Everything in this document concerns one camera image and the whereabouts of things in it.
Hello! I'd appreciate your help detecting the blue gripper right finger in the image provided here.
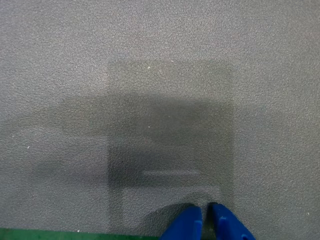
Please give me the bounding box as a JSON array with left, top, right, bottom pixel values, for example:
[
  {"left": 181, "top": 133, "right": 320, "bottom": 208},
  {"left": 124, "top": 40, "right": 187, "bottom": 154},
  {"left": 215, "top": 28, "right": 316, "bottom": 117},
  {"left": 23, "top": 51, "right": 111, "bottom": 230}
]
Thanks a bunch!
[{"left": 207, "top": 202, "right": 256, "bottom": 240}]

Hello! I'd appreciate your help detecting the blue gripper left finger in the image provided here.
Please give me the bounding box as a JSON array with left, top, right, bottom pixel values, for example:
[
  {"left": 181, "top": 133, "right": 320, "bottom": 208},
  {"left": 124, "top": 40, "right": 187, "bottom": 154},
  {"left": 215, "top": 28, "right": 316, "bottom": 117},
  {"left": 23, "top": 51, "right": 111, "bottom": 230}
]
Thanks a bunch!
[{"left": 159, "top": 205, "right": 203, "bottom": 240}]

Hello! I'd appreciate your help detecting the grey mat with WOWROBO print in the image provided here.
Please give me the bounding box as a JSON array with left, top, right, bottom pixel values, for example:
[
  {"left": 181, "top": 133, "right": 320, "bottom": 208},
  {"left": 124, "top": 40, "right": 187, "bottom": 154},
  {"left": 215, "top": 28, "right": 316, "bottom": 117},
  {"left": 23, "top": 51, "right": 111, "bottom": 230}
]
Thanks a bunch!
[{"left": 0, "top": 0, "right": 320, "bottom": 240}]

